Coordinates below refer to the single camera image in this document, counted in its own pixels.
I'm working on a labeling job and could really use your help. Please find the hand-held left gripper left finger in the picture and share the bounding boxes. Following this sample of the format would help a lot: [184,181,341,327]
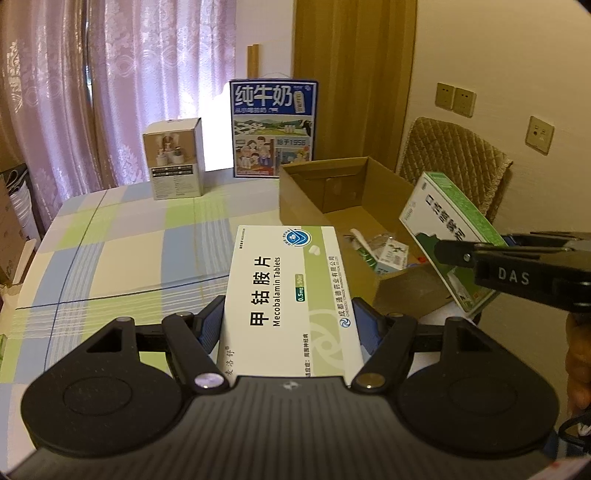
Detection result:
[85,295,230,396]

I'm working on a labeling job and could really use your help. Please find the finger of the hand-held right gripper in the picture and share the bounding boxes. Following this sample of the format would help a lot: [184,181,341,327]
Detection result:
[434,237,486,269]
[503,233,591,253]

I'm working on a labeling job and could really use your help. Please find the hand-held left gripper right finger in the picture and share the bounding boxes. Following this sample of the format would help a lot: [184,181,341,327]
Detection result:
[352,298,493,396]

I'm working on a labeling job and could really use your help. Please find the green medicine box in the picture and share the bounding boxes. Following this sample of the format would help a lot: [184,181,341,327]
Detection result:
[399,172,509,317]

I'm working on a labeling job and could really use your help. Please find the small white green box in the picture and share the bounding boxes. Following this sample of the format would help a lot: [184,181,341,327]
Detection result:
[369,235,410,276]

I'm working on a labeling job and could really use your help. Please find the large white medicine box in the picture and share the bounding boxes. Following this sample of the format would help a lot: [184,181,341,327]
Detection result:
[217,224,368,379]

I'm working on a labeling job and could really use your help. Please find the cardboard box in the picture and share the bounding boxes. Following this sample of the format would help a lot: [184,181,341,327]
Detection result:
[278,156,462,319]

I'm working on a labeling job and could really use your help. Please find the person's right hand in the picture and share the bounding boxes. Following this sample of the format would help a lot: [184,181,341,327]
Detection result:
[565,315,591,414]

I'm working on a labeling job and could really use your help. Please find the quilted brown chair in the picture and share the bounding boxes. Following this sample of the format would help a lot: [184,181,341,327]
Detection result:
[396,116,513,227]

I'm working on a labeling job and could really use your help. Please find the white product box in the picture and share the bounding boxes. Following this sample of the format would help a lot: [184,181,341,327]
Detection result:
[141,117,205,200]

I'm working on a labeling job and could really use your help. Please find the blue milk carton box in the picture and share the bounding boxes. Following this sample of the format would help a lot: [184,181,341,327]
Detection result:
[229,76,320,178]

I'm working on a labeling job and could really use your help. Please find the brown curtain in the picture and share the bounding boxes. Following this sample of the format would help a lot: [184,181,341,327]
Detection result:
[293,0,417,172]

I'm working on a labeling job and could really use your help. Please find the brown carton with flap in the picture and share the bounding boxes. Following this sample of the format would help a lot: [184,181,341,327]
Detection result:
[0,180,27,285]

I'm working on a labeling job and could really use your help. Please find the white paper bags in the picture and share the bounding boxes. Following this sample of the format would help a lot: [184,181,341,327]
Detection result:
[7,168,41,241]

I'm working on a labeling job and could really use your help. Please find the sheer pink curtain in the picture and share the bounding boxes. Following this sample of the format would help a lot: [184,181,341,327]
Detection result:
[0,0,296,222]

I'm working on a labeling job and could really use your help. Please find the beige wall socket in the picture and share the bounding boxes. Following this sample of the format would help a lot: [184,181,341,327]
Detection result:
[435,82,456,110]
[525,115,555,155]
[452,87,476,117]

